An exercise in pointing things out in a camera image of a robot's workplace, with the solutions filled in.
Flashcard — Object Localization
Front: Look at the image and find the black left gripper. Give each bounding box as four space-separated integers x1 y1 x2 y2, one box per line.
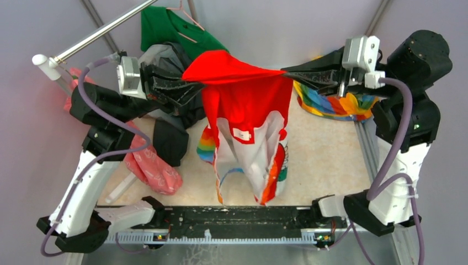
110 59 210 124

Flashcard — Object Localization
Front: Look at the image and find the red white cartoon jacket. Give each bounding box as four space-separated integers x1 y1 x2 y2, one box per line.
183 50 293 205

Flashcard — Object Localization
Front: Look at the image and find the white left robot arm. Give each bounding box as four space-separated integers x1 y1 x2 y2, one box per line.
36 57 203 256

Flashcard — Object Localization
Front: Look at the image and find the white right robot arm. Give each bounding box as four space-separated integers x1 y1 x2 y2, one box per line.
284 30 453 236

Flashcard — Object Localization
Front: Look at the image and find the dark grey jacket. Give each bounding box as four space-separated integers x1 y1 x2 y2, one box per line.
138 42 206 167

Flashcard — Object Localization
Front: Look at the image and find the rainbow striped garment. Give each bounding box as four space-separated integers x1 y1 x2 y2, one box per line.
293 81 378 122

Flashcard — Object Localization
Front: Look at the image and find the green t-shirt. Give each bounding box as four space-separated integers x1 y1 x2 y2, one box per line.
140 6 227 60

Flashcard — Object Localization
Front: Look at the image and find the pink clothes hanger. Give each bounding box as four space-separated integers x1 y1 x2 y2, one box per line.
166 0 205 44

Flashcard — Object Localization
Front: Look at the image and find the pink patterned garment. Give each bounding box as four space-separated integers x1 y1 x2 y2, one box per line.
63 67 183 195

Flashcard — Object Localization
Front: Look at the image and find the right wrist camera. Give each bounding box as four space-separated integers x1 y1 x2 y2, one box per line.
341 36 385 89

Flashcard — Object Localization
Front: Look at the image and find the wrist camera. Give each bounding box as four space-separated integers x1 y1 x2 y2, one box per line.
116 56 146 99
341 36 385 89

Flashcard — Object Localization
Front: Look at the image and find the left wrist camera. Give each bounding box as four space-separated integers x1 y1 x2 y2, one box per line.
116 56 146 99

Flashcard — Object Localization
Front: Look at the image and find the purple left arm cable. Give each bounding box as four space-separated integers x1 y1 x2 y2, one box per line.
39 55 152 257

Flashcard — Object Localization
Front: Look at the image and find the silver clothes rail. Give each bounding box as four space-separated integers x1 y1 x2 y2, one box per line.
31 1 155 96

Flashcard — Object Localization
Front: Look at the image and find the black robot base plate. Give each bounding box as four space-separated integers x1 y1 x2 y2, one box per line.
130 205 348 240

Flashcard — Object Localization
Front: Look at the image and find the aluminium frame rail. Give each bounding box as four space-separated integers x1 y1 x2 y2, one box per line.
66 120 418 265

